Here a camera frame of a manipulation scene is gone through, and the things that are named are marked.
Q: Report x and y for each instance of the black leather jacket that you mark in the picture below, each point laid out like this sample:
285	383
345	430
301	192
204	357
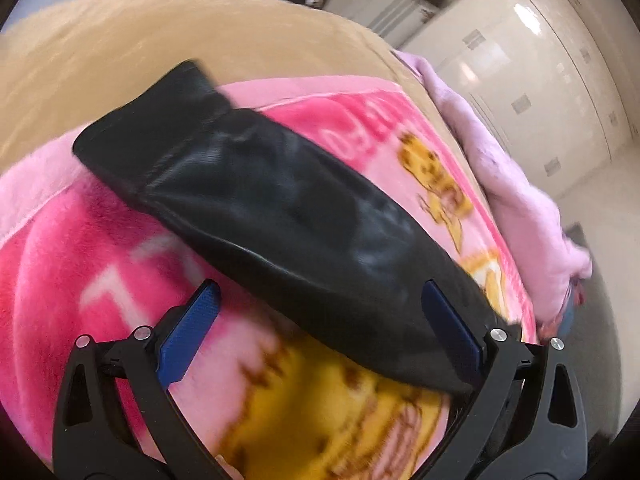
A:
280	210

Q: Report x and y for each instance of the pink printed blanket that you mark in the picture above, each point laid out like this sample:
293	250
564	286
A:
75	260

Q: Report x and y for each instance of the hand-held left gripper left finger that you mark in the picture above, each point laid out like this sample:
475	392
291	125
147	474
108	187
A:
190	330

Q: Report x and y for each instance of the white glossy wardrobe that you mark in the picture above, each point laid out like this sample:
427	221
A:
525	60

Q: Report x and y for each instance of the tan bed sheet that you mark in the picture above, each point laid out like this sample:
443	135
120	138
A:
150	45

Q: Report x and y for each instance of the lilac quilt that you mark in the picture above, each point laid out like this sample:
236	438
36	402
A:
500	170

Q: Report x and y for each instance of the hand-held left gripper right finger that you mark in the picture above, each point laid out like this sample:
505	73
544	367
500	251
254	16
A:
450	325

